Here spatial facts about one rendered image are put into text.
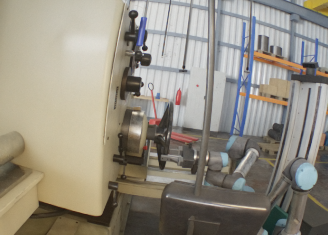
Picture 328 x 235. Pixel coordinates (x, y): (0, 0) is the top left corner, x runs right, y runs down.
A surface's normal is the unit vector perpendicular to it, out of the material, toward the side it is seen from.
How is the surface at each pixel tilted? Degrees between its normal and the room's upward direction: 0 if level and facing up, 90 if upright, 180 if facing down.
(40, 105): 90
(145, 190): 90
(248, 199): 19
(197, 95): 90
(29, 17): 90
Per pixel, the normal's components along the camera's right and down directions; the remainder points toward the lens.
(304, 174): -0.22, -0.02
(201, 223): -0.29, 0.43
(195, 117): 0.00, 0.14
